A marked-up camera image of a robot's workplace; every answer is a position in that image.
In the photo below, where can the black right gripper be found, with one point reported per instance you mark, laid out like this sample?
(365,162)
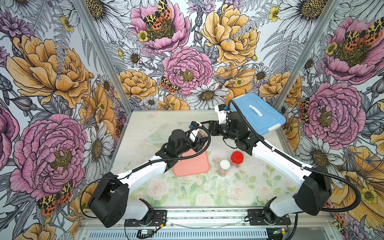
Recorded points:
(211,125)

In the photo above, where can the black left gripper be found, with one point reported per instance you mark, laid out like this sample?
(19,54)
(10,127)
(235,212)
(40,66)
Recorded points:
(198,145)

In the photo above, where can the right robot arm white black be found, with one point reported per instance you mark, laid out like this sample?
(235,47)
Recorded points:
(314,189)

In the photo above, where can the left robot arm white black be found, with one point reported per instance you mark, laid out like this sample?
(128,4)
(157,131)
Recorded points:
(110,201)

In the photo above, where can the white lid candy jar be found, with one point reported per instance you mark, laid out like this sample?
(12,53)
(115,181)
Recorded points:
(224,168)

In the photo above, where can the red lid candy jar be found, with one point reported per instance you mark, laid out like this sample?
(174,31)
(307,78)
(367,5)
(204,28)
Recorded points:
(237,158)

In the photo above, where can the pink plastic tray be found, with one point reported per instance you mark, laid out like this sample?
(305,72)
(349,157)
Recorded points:
(193,166)

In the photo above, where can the blue lid storage box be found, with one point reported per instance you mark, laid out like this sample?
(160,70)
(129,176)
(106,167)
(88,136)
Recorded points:
(262,117)

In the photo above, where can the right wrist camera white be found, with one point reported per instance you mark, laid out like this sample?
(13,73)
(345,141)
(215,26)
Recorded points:
(222,111)

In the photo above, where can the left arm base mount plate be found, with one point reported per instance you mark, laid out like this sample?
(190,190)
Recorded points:
(141,214)

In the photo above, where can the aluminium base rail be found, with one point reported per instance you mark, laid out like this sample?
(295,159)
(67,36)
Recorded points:
(215,224)

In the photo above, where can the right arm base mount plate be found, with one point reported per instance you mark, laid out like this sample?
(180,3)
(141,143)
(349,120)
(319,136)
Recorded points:
(265,216)

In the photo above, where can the aluminium corner post right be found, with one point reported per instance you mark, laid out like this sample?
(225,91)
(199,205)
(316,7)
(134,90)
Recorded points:
(323,22)

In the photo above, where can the aluminium corner post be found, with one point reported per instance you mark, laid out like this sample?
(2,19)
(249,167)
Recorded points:
(323,22)
(97,41)

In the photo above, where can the aluminium corner post left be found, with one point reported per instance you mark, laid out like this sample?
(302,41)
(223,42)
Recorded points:
(97,41)

